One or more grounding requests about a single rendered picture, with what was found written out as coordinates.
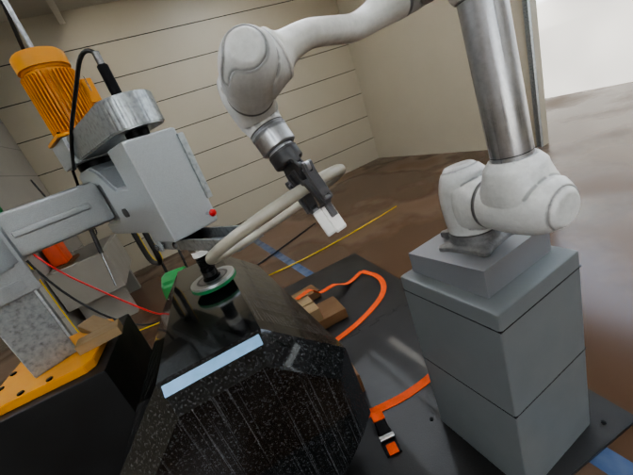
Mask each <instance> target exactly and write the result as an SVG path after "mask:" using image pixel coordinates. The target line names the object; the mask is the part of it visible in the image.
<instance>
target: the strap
mask: <svg viewBox="0 0 633 475"><path fill-rule="evenodd" d="M362 273H364V274H368V275H371V276H374V277H375V278H377V279H378V280H379V282H380V283H381V292H380V295H379V297H378V298H377V300H376V301H375V302H374V303H373V304H372V305H371V306H370V308H369V309H368V310H367V311H366V312H365V313H364V314H363V315H362V316H361V317H360V318H359V319H358V320H357V321H356V322H354V323H353V324H352V325H351V326H350V327H349V328H348V329H347V330H346V331H345V332H343V333H342V334H340V335H339V336H337V337H336V339H337V340H338V341H339V340H340V339H342V338H343V337H345V336H346V335H348V334H349V333H350V332H351V331H353V330H354V329H355V328H356V327H357V326H358V325H359V324H361V323H362V322H363V321H364V320H365V319H366V318H367V317H368V316H369V315H370V314H371V313H372V312H373V310H374V309H375V308H376V307H377V306H378V305H379V303H380V302H381V300H382V298H383V297H384V295H385V292H386V283H385V281H384V279H383V278H382V277H381V276H380V275H378V274H377V273H375V272H371V271H367V270H362V271H359V272H358V273H357V274H356V275H355V276H354V277H353V278H351V279H350V280H349V281H348V282H346V283H345V284H332V285H330V286H328V287H326V288H324V289H322V290H321V291H319V292H317V291H315V290H313V291H314V292H316V293H323V292H325V291H327V290H329V289H330V288H332V287H334V286H337V285H348V284H350V283H352V282H353V281H354V280H355V279H357V278H358V277H359V276H360V275H361V274H362ZM310 291H312V289H307V290H305V291H304V292H302V293H301V295H299V296H298V297H297V298H295V299H297V300H299V299H300V298H301V297H303V296H304V295H305V294H307V293H308V292H310ZM429 383H430V376H429V374H427V375H426V376H425V377H424V378H422V379H421V380H420V381H419V382H417V383H416V384H415V385H413V386H411V387H410V388H408V389H407V390H405V391H404V392H402V393H400V394H399V395H397V396H395V397H394V398H392V399H390V400H388V401H385V402H383V403H381V404H379V405H376V406H374V407H372V408H370V409H369V410H370V412H371V413H370V414H372V413H375V412H377V411H379V410H381V411H382V412H383V411H385V410H387V409H389V408H391V407H393V406H395V405H397V404H399V403H401V402H403V401H405V400H407V399H409V398H410V397H411V396H412V395H414V394H415V393H417V392H418V391H420V390H421V389H422V388H424V387H425V386H426V385H428V384H429Z"/></svg>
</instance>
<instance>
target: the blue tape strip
mask: <svg viewBox="0 0 633 475"><path fill-rule="evenodd" d="M261 345H263V342H262V340H261V337H260V336H259V334H258V335H256V336H253V337H252V338H250V339H248V340H246V341H244V342H242V343H240V344H239V345H237V346H235V347H233V348H232V349H230V350H229V351H227V352H224V353H222V354H220V355H218V356H217V357H215V358H213V359H211V360H209V361H207V362H205V363H204V364H202V365H200V366H198V367H196V368H194V369H193V370H191V371H189V372H187V373H185V374H183V375H182V376H180V377H178V378H176V379H174V380H172V381H170V382H169V383H167V384H165V385H162V386H161V388H162V391H163V394H164V397H165V399H166V398H167V397H168V396H170V395H172V394H174V393H176V392H177V391H179V390H181V389H183V388H185V387H186V386H188V385H191V384H193V383H195V382H196V381H198V380H200V379H202V378H203V377H204V376H206V375H208V374H210V373H212V372H213V371H215V370H217V369H220V368H222V367H223V366H225V365H227V364H229V363H231V362H232V361H234V360H236V359H237V358H239V357H241V356H242V355H244V354H246V353H248V352H250V351H252V350H254V349H256V348H258V347H259V346H261Z"/></svg>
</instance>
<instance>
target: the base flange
mask: <svg viewBox="0 0 633 475"><path fill-rule="evenodd" d="M86 335H88V334H85V333H81V332H79V333H77V334H75V335H72V336H69V339H70V340H71V341H72V343H73V344H74V346H75V345H76V342H77V340H78V339H79V338H81V337H83V336H86ZM106 343H107V342H106ZM106 343H104V344H102V345H100V346H98V347H97V348H95V349H93V350H91V351H89V352H86V353H84V354H82V355H81V356H80V355H79V354H78V352H75V353H74V354H72V355H71V356H69V357H68V358H66V359H65V360H63V361H62V362H60V363H58V364H57V365H55V366H54V367H52V368H51V369H49V370H47V371H46V372H44V373H43V374H42V375H41V376H39V377H38V378H35V377H34V376H33V375H32V374H31V373H30V371H29V370H28V369H27V368H26V367H25V366H24V364H23V363H22V362H21V363H20V364H19V365H18V367H17V368H16V369H15V370H14V371H13V372H12V373H11V374H10V375H9V376H8V378H7V379H6V380H5V381H4V382H3V384H2V385H1V386H0V416H2V415H4V414H5V413H7V412H9V411H11V410H13V409H15V408H17V407H19V406H21V405H23V404H25V403H27V402H29V401H32V400H34V399H36V398H37V397H39V396H42V395H44V394H46V393H48V392H50V391H52V390H54V389H56V388H58V387H60V386H62V385H65V384H67V383H68V382H70V381H72V380H74V379H76V378H78V377H80V376H82V375H84V374H86V373H88V372H89V371H90V370H92V369H93V368H94V367H95V366H97V364H98V362H99V359H100V357H101V355H102V353H103V351H104V349H105V346H106Z"/></svg>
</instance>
